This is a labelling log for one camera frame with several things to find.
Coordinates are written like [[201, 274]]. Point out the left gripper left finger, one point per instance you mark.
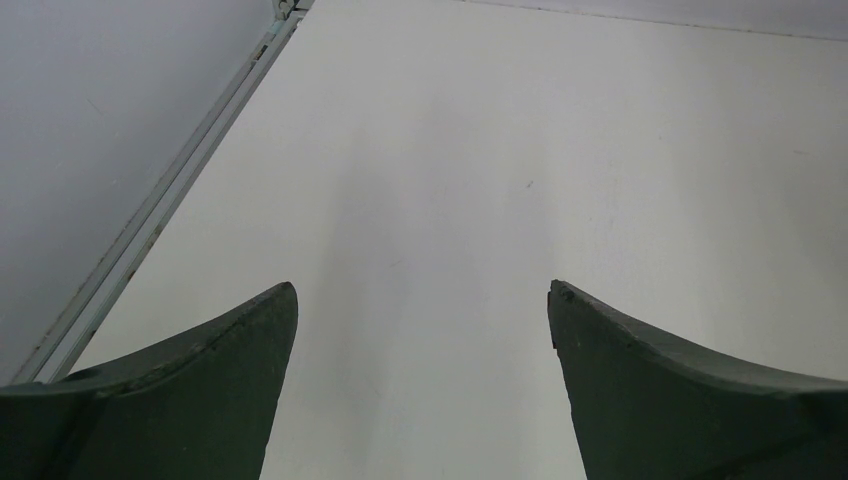
[[198, 405]]

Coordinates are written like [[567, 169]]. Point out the aluminium frame rail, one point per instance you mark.
[[109, 112]]

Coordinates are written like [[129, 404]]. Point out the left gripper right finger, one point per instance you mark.
[[648, 404]]

